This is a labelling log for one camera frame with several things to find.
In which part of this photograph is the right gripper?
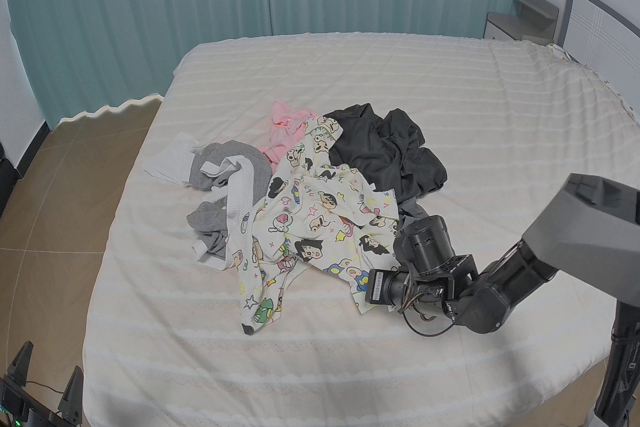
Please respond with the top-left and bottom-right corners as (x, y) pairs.
(367, 266), (412, 313)

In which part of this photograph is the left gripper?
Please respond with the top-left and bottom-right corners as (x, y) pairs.
(0, 341), (85, 427)

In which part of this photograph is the white printed pyjama top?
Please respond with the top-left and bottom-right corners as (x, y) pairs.
(225, 114), (402, 338)

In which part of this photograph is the bed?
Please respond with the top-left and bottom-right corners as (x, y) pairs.
(81, 0), (640, 427)

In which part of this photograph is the dark grey garment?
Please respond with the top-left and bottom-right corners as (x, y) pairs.
(395, 195), (433, 228)

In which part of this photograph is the black garment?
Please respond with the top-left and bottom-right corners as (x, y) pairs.
(322, 103), (448, 210)

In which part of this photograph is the pink garment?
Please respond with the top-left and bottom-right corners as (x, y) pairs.
(263, 101), (321, 175)

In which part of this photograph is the grey white garment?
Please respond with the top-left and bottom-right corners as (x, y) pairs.
(144, 138), (275, 272)

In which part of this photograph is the grey bedside table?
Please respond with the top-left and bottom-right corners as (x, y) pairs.
(484, 0), (560, 46)

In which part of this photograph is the black cable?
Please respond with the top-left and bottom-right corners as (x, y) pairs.
(401, 302), (456, 339)

